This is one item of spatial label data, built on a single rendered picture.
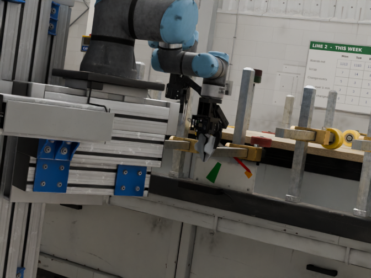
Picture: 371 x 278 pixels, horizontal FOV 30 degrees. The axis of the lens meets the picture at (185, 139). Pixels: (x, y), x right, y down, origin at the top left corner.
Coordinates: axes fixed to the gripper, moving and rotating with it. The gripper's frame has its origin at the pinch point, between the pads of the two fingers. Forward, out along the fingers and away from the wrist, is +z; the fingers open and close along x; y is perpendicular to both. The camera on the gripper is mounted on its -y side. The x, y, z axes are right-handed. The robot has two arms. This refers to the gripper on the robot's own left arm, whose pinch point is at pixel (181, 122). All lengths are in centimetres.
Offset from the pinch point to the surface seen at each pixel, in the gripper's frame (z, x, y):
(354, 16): -159, -726, -74
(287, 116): -8, -110, -34
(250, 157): 8.8, 4.4, -28.4
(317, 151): 4, -6, -52
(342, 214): 22, 19, -63
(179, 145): 8.6, 2.4, -0.7
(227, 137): 3.6, -19.1, -15.5
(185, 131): 3.3, -7.8, -0.5
